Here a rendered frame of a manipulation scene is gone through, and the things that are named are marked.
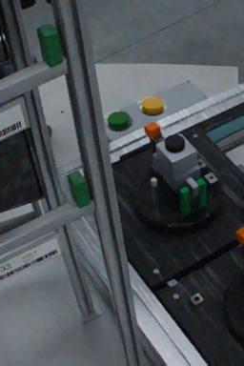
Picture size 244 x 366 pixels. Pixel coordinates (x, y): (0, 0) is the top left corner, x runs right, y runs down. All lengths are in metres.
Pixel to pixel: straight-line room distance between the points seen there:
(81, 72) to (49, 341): 0.62
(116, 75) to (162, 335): 0.71
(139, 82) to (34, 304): 0.58
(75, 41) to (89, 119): 0.08
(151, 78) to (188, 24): 1.74
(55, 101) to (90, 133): 0.88
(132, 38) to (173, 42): 0.20
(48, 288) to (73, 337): 0.11
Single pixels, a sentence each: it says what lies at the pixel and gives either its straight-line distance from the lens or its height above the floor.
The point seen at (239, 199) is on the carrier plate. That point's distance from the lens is 1.04.
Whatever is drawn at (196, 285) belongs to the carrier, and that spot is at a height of 0.97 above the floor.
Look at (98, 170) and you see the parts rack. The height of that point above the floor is 1.35.
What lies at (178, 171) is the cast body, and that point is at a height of 1.06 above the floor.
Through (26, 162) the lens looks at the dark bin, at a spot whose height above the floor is 1.34.
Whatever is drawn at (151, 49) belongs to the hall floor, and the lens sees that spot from 3.00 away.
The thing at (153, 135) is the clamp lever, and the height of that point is 1.07.
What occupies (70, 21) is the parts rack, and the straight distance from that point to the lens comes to 0.47.
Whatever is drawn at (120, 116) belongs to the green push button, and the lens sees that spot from 1.18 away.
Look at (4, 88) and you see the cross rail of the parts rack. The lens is 0.48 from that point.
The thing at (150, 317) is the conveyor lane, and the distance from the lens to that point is 0.94.
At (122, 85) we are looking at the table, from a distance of 1.43.
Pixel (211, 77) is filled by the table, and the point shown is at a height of 0.86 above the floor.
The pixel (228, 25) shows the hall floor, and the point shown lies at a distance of 3.16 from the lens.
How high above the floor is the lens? 1.76
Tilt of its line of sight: 47 degrees down
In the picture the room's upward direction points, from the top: 9 degrees counter-clockwise
